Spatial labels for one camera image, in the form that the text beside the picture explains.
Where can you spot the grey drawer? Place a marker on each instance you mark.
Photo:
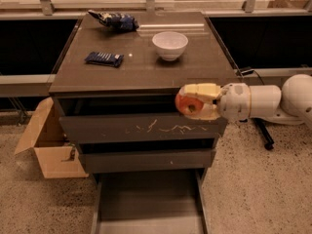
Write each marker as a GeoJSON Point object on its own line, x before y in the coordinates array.
{"type": "Point", "coordinates": [130, 118]}
{"type": "Point", "coordinates": [153, 202]}
{"type": "Point", "coordinates": [176, 154]}

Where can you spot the blue crumpled chip bag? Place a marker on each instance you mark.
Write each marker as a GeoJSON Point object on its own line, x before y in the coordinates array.
{"type": "Point", "coordinates": [118, 21]}

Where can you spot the grey middle drawer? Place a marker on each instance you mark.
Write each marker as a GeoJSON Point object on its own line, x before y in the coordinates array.
{"type": "Point", "coordinates": [176, 154]}

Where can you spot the blue flat snack packet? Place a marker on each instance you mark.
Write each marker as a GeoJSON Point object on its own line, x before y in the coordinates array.
{"type": "Point", "coordinates": [106, 59]}

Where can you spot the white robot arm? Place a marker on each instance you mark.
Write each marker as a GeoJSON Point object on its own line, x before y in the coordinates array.
{"type": "Point", "coordinates": [289, 105]}

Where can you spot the red apple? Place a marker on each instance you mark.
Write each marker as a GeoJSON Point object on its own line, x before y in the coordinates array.
{"type": "Point", "coordinates": [188, 105]}

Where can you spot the grey bottom drawer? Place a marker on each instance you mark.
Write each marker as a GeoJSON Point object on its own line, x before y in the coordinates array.
{"type": "Point", "coordinates": [153, 202]}

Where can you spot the grey drawer cabinet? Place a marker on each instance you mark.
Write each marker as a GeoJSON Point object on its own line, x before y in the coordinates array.
{"type": "Point", "coordinates": [142, 71]}

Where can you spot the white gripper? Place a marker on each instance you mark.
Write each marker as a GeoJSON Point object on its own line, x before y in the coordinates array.
{"type": "Point", "coordinates": [234, 101]}

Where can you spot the black wheeled stand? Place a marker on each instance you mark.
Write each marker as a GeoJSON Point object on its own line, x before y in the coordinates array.
{"type": "Point", "coordinates": [267, 139]}

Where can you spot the grey top drawer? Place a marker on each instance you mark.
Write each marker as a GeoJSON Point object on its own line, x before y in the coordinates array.
{"type": "Point", "coordinates": [130, 118]}

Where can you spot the open cardboard box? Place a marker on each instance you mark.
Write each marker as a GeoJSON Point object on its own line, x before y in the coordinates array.
{"type": "Point", "coordinates": [57, 157]}

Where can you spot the white ceramic bowl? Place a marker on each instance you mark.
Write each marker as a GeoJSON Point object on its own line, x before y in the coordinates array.
{"type": "Point", "coordinates": [170, 45]}

